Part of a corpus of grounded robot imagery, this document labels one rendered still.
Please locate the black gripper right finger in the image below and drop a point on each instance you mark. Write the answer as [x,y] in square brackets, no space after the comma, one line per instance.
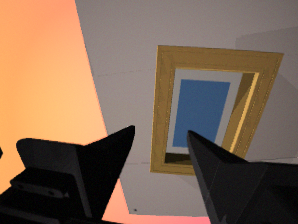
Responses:
[231,186]

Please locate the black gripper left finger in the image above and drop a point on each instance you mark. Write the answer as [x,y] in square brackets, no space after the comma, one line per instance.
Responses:
[96,166]

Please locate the wooden picture frame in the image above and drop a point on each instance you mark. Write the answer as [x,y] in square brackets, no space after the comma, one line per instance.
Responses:
[218,93]

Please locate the grey wall panel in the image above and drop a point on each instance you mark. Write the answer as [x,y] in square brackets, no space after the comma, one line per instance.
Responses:
[121,39]

